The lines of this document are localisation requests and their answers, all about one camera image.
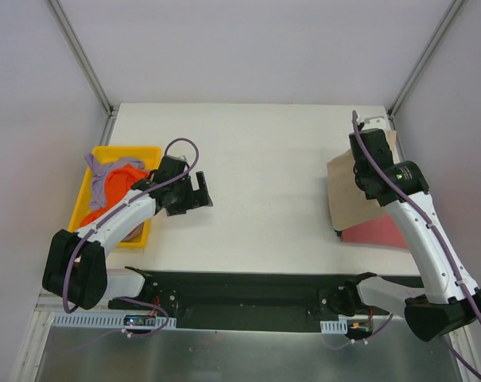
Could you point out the right aluminium frame post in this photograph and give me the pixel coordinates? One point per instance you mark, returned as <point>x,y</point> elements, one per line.
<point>438,35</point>

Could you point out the lilac t shirt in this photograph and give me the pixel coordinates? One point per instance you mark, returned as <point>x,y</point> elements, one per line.
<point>100,171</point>

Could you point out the aluminium frame post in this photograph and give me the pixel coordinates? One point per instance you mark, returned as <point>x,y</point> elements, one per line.
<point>73,41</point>
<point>438,35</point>

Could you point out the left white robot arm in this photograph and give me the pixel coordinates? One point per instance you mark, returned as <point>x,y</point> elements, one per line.
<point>76,268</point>

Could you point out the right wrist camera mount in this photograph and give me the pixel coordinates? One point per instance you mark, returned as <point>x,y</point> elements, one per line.
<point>378,121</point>

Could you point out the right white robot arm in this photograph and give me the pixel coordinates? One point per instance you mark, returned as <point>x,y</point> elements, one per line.
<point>450,298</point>

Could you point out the beige t shirt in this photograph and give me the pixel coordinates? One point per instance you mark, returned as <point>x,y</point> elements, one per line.
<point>347,204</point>

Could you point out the left white cable duct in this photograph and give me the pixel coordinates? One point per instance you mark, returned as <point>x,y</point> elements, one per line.
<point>113,321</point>

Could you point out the right white cable duct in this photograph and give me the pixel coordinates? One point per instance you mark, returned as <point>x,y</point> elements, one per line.
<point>334,327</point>

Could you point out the white cable duct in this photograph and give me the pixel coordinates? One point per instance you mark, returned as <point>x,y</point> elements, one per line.
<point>113,321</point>
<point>334,327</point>

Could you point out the orange t shirt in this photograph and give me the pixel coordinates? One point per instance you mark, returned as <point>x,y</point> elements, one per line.
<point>116,185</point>

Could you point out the left aluminium frame post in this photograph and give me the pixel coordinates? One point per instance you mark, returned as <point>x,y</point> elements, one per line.
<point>73,41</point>

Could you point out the folded red t shirt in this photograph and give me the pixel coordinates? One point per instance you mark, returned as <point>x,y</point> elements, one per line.
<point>381,231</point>

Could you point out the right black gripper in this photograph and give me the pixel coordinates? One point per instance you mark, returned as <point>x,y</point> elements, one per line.
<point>372,144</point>

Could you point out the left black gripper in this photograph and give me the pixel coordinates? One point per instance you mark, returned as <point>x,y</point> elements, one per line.
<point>192,195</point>

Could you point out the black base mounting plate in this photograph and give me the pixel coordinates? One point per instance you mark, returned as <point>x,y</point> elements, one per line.
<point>239,301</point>

